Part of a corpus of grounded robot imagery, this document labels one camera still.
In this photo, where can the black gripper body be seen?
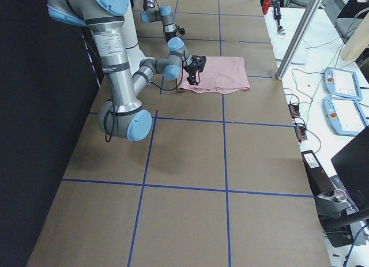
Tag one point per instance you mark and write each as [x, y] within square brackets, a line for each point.
[192, 72]

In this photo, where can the pink Snoopy t-shirt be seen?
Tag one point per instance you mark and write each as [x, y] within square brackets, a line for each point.
[222, 75]

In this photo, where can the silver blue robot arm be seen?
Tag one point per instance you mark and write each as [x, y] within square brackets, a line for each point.
[127, 69]
[153, 12]

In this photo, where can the black clamp tool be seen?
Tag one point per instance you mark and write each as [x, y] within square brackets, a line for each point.
[277, 18]

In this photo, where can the red fire extinguisher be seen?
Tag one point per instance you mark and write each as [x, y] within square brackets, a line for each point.
[265, 6]

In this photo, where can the grey orange usb hub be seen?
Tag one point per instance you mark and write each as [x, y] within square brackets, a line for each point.
[294, 110]
[300, 131]

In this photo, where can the blue teach pendant far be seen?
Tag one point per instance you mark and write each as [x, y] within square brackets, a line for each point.
[342, 83]

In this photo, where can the blue teach pendant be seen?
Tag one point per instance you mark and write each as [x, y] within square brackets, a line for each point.
[342, 83]
[345, 116]

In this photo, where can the blue teach pendant near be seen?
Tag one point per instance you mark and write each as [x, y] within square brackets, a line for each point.
[345, 116]

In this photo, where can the black box with white label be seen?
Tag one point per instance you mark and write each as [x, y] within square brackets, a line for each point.
[318, 180]

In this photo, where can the black monitor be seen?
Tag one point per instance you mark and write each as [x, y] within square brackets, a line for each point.
[351, 165]

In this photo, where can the silver metal cup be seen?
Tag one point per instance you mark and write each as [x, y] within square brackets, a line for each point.
[339, 195]

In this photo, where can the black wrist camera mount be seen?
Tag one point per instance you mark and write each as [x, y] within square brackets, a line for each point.
[180, 30]
[198, 63]

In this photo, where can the aluminium frame post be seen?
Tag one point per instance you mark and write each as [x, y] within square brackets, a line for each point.
[300, 32]

